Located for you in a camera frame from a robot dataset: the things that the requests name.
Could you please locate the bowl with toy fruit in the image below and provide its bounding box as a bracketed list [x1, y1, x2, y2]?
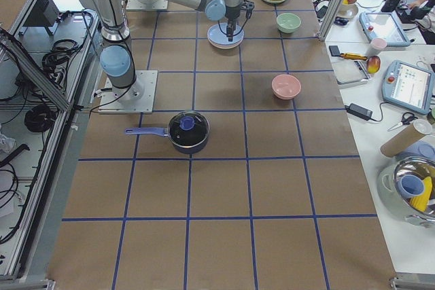
[337, 0, 357, 17]

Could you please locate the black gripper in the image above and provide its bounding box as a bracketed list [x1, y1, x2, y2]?
[225, 0, 254, 40]

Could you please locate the teach pendant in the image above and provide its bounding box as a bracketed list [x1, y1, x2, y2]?
[381, 60, 434, 115]
[359, 12, 411, 47]

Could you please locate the near teach pendant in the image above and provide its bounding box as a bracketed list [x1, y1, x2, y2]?
[381, 60, 434, 115]

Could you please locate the green bowl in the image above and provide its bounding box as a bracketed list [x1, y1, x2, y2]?
[276, 12, 302, 34]

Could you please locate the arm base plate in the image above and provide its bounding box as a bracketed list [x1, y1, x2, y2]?
[97, 70, 158, 114]
[126, 0, 169, 12]

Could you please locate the pink bowl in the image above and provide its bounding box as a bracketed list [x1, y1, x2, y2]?
[271, 74, 302, 100]

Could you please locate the steel bowl with toys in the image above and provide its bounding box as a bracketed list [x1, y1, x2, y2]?
[377, 157, 434, 228]

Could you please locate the blue saucepan with lid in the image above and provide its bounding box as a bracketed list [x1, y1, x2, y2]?
[124, 111, 210, 154]

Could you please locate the cream white plate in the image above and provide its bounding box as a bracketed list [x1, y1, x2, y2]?
[212, 44, 239, 50]

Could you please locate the far teach pendant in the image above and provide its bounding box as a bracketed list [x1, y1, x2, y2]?
[359, 12, 411, 47]

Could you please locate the blue plate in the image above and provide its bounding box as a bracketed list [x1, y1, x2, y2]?
[207, 22, 244, 46]

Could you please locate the pink cup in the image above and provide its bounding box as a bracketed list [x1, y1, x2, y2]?
[366, 37, 387, 57]

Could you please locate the pink plate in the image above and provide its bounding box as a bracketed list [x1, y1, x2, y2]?
[209, 40, 242, 47]

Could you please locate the black power adapter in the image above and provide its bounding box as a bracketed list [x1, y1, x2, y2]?
[345, 103, 372, 121]

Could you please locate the cardboard tube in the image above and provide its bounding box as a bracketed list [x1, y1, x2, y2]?
[380, 119, 432, 158]

